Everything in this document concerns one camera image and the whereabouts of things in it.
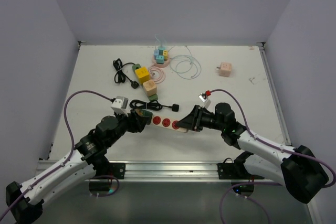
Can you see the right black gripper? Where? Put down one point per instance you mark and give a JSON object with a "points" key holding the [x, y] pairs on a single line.
{"points": [[193, 121]]}

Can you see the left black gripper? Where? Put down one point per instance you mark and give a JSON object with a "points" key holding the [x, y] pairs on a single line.
{"points": [[135, 121]]}

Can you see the beige power strip red sockets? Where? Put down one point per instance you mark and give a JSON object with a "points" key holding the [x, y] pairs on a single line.
{"points": [[166, 123]]}

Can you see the pink cube adapter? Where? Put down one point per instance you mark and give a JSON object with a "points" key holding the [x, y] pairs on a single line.
{"points": [[224, 69]]}

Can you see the dark green cube adapter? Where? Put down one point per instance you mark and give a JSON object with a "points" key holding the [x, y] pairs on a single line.
{"points": [[148, 115]]}

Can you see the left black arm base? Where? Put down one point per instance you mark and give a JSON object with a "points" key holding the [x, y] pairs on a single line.
{"points": [[106, 179]]}

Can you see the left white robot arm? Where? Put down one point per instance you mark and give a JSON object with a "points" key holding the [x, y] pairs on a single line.
{"points": [[86, 160]]}

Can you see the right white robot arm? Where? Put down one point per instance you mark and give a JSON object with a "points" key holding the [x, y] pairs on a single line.
{"points": [[294, 168]]}

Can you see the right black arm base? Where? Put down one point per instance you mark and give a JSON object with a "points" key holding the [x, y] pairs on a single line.
{"points": [[235, 170]]}

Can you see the green power strip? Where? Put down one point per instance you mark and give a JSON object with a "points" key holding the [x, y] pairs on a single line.
{"points": [[151, 98]]}

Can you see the beige cube adapter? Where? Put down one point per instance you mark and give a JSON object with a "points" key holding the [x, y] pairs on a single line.
{"points": [[150, 88]]}

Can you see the yellow cube adapter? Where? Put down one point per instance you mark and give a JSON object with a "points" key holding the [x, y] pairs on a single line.
{"points": [[142, 75]]}

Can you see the pink round charging base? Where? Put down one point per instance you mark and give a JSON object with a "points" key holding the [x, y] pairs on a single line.
{"points": [[166, 63]]}

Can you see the blue charger cube front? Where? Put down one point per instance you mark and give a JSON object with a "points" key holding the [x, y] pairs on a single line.
{"points": [[160, 59]]}

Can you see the yellow charger cube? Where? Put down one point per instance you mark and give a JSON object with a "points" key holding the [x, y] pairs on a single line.
{"points": [[165, 53]]}

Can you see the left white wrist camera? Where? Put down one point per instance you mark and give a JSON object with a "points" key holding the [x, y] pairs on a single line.
{"points": [[119, 105]]}

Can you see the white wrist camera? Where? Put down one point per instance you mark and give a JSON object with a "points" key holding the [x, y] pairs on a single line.
{"points": [[204, 97], [119, 105]]}

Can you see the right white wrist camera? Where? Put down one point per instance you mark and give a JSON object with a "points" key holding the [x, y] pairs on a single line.
{"points": [[204, 97]]}

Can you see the aluminium frame rail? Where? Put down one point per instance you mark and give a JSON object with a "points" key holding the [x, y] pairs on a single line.
{"points": [[170, 170]]}

